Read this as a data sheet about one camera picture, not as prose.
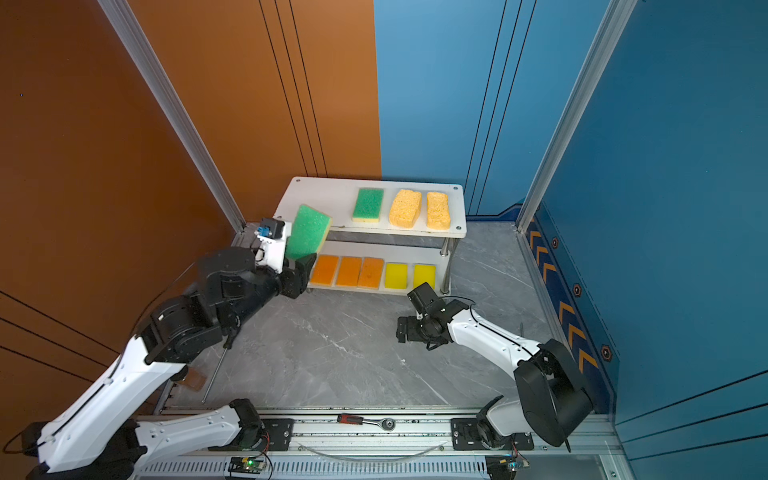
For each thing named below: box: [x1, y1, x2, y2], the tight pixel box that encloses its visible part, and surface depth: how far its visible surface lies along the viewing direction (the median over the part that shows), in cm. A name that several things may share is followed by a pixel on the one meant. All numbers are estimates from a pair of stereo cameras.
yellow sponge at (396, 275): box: [384, 263, 409, 289], surface depth 98 cm
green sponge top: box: [352, 188, 384, 223], surface depth 77 cm
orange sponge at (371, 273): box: [357, 257, 385, 290], surface depth 98 cm
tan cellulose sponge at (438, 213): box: [427, 192, 451, 231], surface depth 74 cm
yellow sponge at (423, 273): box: [413, 264, 437, 290], surface depth 98 cm
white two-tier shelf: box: [274, 177, 467, 295], surface depth 81 cm
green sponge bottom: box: [286, 204, 332, 261], surface depth 59 cm
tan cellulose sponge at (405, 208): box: [389, 189, 423, 228], surface depth 74 cm
